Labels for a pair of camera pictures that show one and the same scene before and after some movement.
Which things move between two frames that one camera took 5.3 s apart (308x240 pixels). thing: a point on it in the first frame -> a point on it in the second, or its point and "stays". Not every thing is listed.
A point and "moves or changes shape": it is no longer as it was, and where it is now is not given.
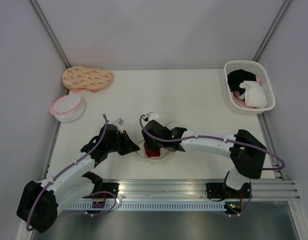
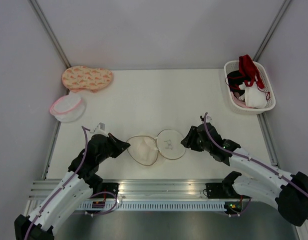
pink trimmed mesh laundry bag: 69,108 stays
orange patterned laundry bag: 80,77 stays
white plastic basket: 254,67 stays
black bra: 235,78 stays
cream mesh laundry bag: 141,152 moves or changes shape
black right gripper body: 150,141 -> 197,142
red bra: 154,152 -> 249,71
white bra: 254,95 stays
